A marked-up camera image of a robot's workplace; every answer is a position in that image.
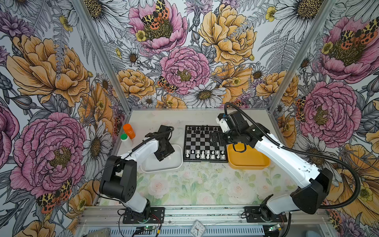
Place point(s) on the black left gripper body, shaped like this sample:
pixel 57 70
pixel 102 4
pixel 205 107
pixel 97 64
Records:
pixel 164 151

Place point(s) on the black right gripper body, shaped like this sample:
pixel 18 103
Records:
pixel 229 137

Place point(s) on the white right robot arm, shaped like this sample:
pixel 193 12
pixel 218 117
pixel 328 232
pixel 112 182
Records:
pixel 313 184

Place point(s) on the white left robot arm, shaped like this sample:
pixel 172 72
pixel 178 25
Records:
pixel 119 178

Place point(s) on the black white chess board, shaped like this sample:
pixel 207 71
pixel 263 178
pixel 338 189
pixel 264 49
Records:
pixel 198 146

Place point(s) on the white rectangular tray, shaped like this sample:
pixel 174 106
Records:
pixel 170 163

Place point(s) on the yellow rectangular tray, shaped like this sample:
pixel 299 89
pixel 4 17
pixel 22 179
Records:
pixel 250 159

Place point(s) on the green capped white bottle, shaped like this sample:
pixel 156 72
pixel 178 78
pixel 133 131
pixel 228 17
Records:
pixel 126 141

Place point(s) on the orange capped bottle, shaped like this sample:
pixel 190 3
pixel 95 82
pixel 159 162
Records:
pixel 128 130

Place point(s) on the small white clock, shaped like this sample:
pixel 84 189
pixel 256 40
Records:
pixel 197 229

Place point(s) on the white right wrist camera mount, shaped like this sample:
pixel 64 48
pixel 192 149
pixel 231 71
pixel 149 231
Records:
pixel 222 122

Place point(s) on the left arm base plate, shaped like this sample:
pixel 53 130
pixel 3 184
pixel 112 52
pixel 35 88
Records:
pixel 151 215

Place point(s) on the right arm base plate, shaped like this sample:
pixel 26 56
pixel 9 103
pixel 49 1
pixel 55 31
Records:
pixel 256 214

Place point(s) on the aluminium front rail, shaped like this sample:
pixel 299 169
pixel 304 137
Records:
pixel 175 215

